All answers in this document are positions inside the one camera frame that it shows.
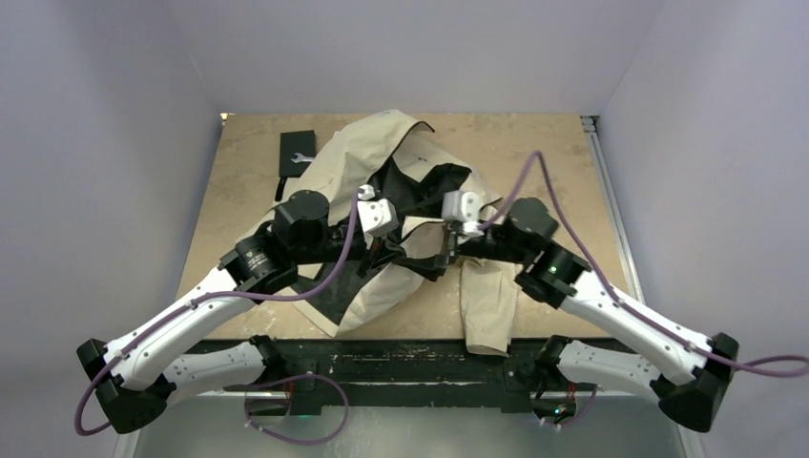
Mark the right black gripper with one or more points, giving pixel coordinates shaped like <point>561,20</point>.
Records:
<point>451,249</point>

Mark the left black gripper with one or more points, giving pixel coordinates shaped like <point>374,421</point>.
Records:
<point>363,244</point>

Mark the beige jacket with black lining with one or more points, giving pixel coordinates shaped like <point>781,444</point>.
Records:
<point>474,299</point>

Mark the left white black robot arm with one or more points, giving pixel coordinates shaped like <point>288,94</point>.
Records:
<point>137,376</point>

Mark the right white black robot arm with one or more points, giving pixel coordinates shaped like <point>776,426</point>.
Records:
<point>668,363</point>

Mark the black pouch with wrench logo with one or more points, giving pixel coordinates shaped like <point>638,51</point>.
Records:
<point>297,150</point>

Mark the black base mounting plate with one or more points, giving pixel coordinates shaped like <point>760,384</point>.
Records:
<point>312,374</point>

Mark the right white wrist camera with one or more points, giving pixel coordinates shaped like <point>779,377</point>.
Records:
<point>461,211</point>

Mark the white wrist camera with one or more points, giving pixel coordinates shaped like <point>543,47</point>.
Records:
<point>377,215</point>
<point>461,211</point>

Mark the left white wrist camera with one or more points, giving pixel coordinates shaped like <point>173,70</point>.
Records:
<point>377,215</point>

